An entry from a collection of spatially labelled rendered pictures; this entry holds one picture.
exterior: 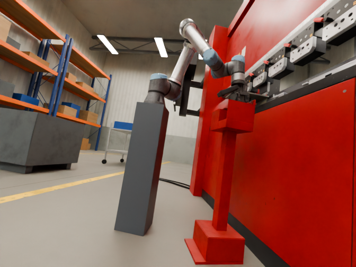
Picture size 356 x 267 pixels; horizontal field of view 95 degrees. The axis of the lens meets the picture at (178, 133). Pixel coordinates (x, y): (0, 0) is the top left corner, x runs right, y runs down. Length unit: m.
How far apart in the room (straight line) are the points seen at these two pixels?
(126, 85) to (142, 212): 9.01
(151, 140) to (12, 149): 1.95
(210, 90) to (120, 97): 7.79
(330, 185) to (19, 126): 2.73
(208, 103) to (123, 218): 1.65
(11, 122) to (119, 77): 7.86
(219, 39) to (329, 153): 2.13
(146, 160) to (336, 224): 0.84
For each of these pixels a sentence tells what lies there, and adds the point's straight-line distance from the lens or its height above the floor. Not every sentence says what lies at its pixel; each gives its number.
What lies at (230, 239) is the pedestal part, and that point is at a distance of 0.98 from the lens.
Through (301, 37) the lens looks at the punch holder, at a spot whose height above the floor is 1.25.
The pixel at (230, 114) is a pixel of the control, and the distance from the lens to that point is 0.90.
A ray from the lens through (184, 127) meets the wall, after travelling 8.25.
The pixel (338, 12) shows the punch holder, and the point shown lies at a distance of 1.19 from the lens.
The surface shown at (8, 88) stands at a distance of 6.53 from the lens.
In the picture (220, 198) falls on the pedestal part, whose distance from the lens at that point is 0.97.
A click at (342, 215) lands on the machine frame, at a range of 0.78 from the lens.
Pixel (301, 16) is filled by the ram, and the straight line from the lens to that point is 1.41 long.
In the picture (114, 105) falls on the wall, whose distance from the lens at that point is 9.66.
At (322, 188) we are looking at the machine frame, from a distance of 0.82.
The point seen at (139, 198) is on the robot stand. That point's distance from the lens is 1.05.
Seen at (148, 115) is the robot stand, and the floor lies 0.69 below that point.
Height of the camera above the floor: 0.50
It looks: 6 degrees up
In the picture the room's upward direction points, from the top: 8 degrees clockwise
